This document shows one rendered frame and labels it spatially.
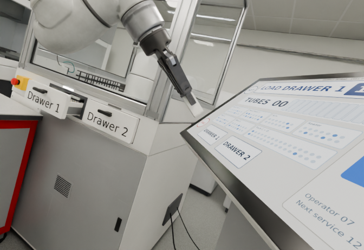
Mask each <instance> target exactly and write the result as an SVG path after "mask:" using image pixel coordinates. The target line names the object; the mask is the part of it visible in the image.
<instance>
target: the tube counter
mask: <svg viewBox="0 0 364 250"><path fill-rule="evenodd" d="M266 108H267V109H271V110H277V111H283V112H289V113H294V114H301V115H304V116H311V117H317V118H322V119H329V120H334V121H341V122H344V123H351V124H356V125H362V126H364V104H361V103H353V102H339V101H325V100H311V99H298V98H284V97H280V98H279V99H277V100H276V101H275V102H273V103H272V104H271V105H269V106H268V107H266Z"/></svg>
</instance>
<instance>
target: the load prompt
mask: <svg viewBox="0 0 364 250"><path fill-rule="evenodd" d="M253 93H265V94H284V95H302V96H312V97H331V98H350V99H364V80H352V81H312V82H271V83H266V84H265V85H263V86H262V87H260V88H259V89H257V90H256V91H254V92H253Z"/></svg>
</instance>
